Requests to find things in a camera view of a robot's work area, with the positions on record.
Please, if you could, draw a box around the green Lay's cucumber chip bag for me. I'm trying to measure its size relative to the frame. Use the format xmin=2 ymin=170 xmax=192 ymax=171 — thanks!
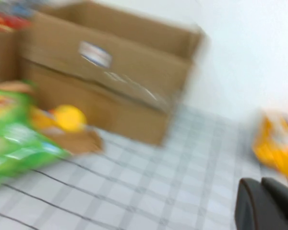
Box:
xmin=0 ymin=81 xmax=74 ymax=190

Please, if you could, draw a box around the cardboard box marked F2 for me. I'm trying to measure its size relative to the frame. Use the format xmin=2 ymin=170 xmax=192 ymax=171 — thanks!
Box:
xmin=0 ymin=28 xmax=27 ymax=84

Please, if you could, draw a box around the white black-grid tablecloth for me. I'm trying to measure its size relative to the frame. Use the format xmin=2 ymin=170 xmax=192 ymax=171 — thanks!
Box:
xmin=0 ymin=103 xmax=288 ymax=230

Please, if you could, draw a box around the brown amber snack packet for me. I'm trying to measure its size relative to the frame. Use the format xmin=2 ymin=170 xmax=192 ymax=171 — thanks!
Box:
xmin=62 ymin=130 xmax=104 ymax=155

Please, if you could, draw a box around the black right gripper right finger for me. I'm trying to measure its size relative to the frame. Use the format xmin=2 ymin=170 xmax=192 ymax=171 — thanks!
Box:
xmin=261 ymin=176 xmax=288 ymax=230

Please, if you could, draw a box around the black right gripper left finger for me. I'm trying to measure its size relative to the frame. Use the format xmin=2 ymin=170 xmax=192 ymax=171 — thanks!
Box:
xmin=235 ymin=178 xmax=288 ymax=230

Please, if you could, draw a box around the red puffed snack bag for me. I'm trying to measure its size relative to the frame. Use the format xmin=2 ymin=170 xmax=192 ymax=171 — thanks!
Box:
xmin=0 ymin=10 xmax=32 ymax=33

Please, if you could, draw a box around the yellow round toy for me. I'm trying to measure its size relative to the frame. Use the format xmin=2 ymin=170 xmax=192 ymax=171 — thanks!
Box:
xmin=54 ymin=104 xmax=87 ymax=133

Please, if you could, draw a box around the taped cardboard box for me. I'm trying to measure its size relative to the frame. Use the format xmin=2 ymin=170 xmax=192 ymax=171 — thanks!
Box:
xmin=16 ymin=1 xmax=207 ymax=147

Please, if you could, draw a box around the large orange chip bag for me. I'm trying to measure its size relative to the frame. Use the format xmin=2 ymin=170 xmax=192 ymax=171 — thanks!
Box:
xmin=252 ymin=109 xmax=288 ymax=180

